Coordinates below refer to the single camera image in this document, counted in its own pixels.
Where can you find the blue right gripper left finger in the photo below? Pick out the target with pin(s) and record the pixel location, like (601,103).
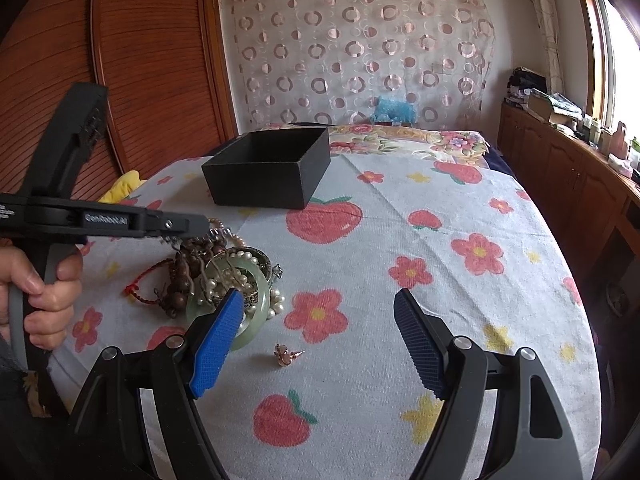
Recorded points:
(213,336)

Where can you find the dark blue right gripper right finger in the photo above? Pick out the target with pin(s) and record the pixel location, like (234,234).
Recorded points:
(419,333)

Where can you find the rose gold flower earring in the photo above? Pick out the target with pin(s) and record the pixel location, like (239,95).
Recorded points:
(285,357)

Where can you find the black jewelry box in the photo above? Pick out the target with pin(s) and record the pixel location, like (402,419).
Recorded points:
(277,168)

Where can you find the person's left hand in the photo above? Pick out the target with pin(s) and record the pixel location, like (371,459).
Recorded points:
(53,303)

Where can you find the green jade bangle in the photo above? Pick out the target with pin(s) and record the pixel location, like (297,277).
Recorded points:
(250,272)

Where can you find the yellow plush toy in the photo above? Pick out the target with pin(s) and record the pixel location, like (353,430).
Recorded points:
(122,188)

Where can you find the wooden wardrobe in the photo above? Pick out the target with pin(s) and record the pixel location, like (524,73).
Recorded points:
(162,62)

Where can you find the wooden side cabinet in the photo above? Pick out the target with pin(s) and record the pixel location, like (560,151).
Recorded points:
(591,210)

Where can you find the blue plush toy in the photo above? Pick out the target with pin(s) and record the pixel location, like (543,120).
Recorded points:
(394,112)

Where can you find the pink bottle on cabinet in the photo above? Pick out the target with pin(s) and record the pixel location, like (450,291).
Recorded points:
(619,145)

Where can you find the dark clothes pile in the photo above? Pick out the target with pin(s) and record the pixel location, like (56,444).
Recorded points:
(521,83)

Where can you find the sheer circle pattern curtain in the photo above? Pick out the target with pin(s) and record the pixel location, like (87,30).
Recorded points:
(328,61)

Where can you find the window with wooden frame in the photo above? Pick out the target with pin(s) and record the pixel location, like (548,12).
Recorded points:
(612,66)

